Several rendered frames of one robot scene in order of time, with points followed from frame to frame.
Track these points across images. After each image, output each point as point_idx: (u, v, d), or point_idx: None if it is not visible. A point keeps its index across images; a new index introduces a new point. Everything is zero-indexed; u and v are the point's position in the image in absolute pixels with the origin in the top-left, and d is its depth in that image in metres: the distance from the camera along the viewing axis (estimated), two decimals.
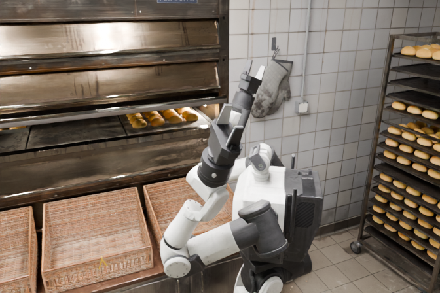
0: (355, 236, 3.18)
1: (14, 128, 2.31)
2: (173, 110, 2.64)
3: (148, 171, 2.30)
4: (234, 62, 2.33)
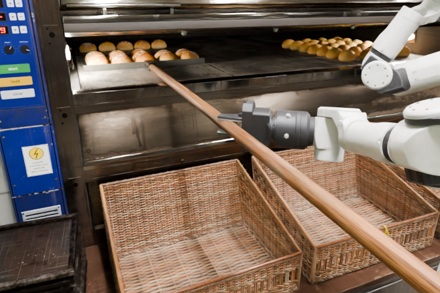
0: None
1: (188, 58, 1.68)
2: (368, 46, 2.01)
3: (374, 117, 1.67)
4: None
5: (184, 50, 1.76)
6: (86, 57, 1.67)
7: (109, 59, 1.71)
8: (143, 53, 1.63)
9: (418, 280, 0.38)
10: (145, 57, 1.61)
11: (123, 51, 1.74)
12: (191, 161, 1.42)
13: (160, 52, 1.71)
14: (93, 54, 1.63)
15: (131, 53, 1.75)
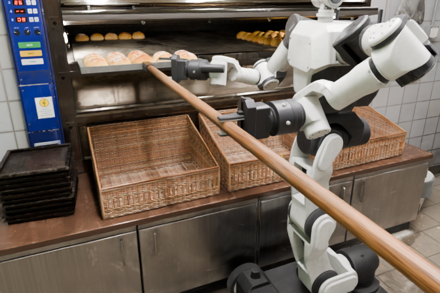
0: None
1: None
2: None
3: (293, 87, 2.24)
4: None
5: (183, 51, 1.75)
6: (83, 59, 1.66)
7: (107, 61, 1.70)
8: (141, 55, 1.62)
9: (427, 280, 0.37)
10: (143, 59, 1.60)
11: (120, 52, 1.73)
12: (153, 115, 1.99)
13: (158, 53, 1.71)
14: (90, 56, 1.62)
15: (129, 54, 1.74)
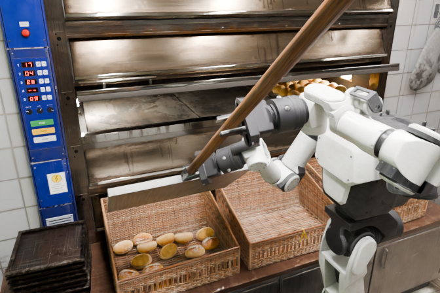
0: None
1: (200, 229, 1.88)
2: (315, 84, 2.51)
3: None
4: (399, 29, 2.20)
5: (211, 240, 1.80)
6: (118, 275, 1.59)
7: None
8: (160, 278, 1.55)
9: None
10: (165, 282, 1.54)
11: (158, 263, 1.64)
12: None
13: (190, 250, 1.73)
14: (122, 250, 1.74)
15: (160, 256, 1.73)
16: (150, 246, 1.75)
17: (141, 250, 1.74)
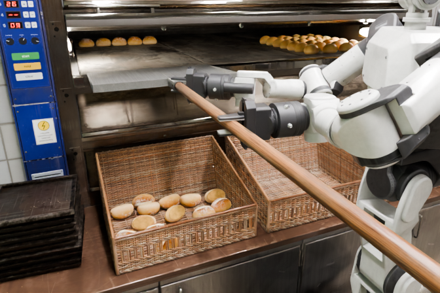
0: None
1: (209, 190, 1.65)
2: (333, 42, 2.28)
3: None
4: None
5: (222, 201, 1.56)
6: (115, 237, 1.36)
7: (145, 237, 1.38)
8: None
9: None
10: (171, 243, 1.31)
11: (162, 224, 1.41)
12: (173, 136, 1.69)
13: (199, 210, 1.50)
14: (121, 216, 1.50)
15: (164, 217, 1.49)
16: (152, 207, 1.52)
17: (142, 212, 1.51)
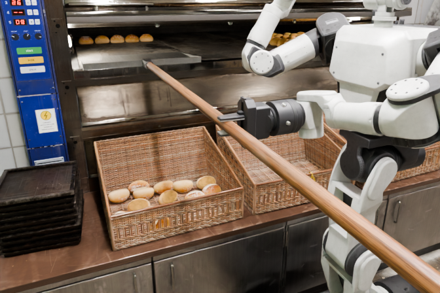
0: None
1: (201, 177, 1.76)
2: None
3: None
4: None
5: (213, 187, 1.68)
6: None
7: (140, 219, 1.49)
8: None
9: (378, 246, 0.43)
10: (163, 223, 1.42)
11: None
12: (166, 127, 1.80)
13: (190, 195, 1.61)
14: (118, 200, 1.61)
15: (158, 201, 1.60)
16: (146, 192, 1.63)
17: (137, 196, 1.62)
